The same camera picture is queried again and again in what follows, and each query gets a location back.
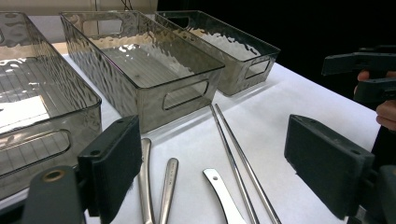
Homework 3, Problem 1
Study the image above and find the wide-handled metal utensil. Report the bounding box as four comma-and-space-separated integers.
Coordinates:
138, 137, 157, 224

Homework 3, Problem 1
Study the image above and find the clear grey plastic bin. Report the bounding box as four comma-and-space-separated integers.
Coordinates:
154, 9, 282, 97
0, 11, 103, 202
59, 9, 226, 134

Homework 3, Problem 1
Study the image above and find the white table cover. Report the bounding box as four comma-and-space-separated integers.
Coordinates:
0, 54, 382, 224

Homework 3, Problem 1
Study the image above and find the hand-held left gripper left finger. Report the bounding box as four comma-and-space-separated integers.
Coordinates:
77, 115, 143, 224

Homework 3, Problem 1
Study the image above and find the white ceramic spoon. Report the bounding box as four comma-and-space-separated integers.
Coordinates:
203, 167, 248, 224

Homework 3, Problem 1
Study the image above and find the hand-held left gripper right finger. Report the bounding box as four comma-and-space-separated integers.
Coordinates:
283, 114, 376, 220

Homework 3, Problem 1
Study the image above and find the slim-handled metal utensil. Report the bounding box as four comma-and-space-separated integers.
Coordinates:
158, 157, 180, 224

